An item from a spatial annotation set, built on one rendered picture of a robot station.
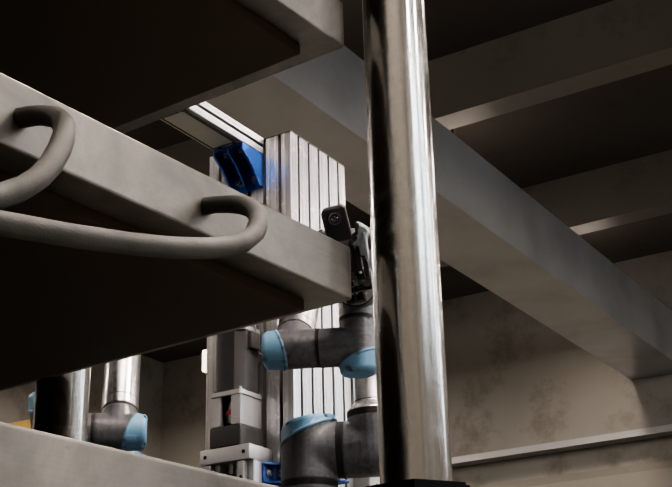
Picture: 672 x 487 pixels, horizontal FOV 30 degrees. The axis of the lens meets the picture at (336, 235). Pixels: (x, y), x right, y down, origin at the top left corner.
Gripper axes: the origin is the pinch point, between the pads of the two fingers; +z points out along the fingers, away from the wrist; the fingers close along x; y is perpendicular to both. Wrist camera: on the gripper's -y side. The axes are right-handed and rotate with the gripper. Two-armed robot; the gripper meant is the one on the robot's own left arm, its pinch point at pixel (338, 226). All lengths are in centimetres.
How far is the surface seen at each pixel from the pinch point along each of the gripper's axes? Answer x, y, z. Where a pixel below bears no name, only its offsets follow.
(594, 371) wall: -171, -218, -959
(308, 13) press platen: -5, 22, 100
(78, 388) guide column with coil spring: 26, 45, 76
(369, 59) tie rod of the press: -10, 25, 94
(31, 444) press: 11, 67, 137
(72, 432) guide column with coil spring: 26, 49, 76
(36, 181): 10, 53, 137
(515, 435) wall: -88, -181, -996
